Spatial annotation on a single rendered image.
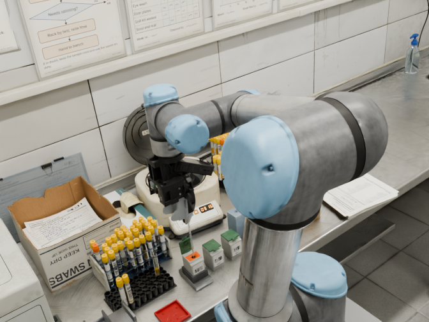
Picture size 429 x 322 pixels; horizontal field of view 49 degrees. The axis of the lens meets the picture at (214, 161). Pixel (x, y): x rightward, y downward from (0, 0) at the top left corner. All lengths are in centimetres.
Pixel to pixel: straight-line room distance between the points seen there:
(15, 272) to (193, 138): 44
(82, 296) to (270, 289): 72
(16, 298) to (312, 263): 57
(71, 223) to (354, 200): 89
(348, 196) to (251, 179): 106
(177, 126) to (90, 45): 71
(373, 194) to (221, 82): 71
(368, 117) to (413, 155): 128
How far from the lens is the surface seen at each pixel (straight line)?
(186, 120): 90
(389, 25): 260
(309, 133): 56
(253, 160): 54
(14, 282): 100
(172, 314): 125
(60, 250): 135
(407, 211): 310
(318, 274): 93
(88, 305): 134
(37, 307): 103
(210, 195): 149
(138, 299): 127
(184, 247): 129
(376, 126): 62
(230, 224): 140
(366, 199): 159
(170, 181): 109
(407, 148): 193
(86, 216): 155
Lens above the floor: 179
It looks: 30 degrees down
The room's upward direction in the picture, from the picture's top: 6 degrees counter-clockwise
